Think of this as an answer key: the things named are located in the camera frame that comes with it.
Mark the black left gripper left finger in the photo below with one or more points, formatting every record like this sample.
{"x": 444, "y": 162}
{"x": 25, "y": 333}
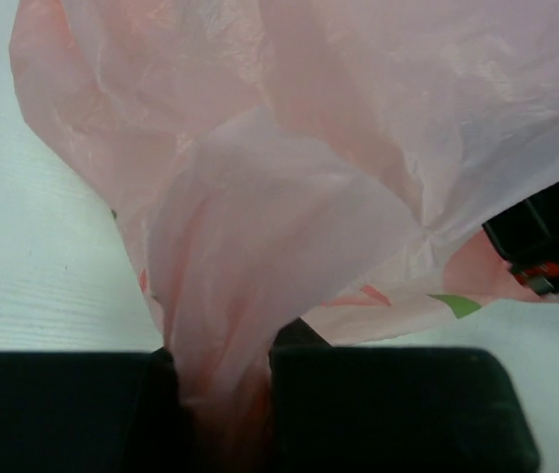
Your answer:
{"x": 92, "y": 412}

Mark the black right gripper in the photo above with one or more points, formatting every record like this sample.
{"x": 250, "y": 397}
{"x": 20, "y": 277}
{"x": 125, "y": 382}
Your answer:
{"x": 526, "y": 236}

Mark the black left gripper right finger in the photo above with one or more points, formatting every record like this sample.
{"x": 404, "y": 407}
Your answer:
{"x": 420, "y": 409}

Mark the pink plastic bag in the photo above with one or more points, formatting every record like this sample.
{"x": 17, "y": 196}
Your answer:
{"x": 267, "y": 160}

